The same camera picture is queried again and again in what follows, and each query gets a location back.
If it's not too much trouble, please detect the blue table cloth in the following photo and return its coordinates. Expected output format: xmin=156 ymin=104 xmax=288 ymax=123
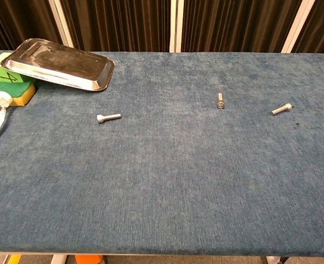
xmin=0 ymin=50 xmax=324 ymax=255

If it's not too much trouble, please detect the silver rectangular metal tray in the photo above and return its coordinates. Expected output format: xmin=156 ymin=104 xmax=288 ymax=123
xmin=0 ymin=38 xmax=116 ymax=92

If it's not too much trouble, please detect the orange object under table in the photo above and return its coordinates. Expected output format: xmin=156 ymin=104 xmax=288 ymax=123
xmin=75 ymin=255 xmax=103 ymax=264

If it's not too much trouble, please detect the green and yellow sponge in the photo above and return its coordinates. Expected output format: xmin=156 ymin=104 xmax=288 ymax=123
xmin=0 ymin=80 xmax=37 ymax=107

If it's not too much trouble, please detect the green foam cube marked four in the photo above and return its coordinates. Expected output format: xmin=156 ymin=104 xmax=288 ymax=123
xmin=0 ymin=51 xmax=37 ymax=83

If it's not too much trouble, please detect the white partition frame post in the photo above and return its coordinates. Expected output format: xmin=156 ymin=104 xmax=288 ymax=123
xmin=48 ymin=0 xmax=74 ymax=48
xmin=169 ymin=0 xmax=183 ymax=53
xmin=281 ymin=0 xmax=316 ymax=53

